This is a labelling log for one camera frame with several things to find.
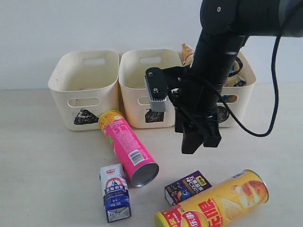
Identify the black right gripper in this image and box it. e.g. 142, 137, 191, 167
175, 66, 224, 154

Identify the blue noodle packet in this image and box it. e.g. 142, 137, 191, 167
224, 57, 246, 87

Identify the yellow chip can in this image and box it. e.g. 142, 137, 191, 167
154, 170, 269, 227

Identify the pink chip can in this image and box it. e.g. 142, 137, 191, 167
98, 110, 160, 187

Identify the orange noodle packet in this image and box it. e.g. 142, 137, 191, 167
182, 43, 194, 66

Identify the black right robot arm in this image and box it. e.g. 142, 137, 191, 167
176, 0, 303, 154

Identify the purple juice carton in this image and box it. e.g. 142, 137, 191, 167
164, 170, 212, 206

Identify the cream bin with circle mark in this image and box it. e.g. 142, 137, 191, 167
181, 47, 257, 128

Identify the cream bin with square mark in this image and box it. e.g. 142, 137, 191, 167
118, 49, 182, 129

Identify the white blue milk carton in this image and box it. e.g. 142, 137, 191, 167
99, 164, 132, 223

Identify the cream bin with triangle mark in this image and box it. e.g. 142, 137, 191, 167
48, 50, 119, 131

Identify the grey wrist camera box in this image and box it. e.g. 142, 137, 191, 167
144, 67, 168, 112

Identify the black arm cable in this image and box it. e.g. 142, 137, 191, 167
189, 0, 303, 137

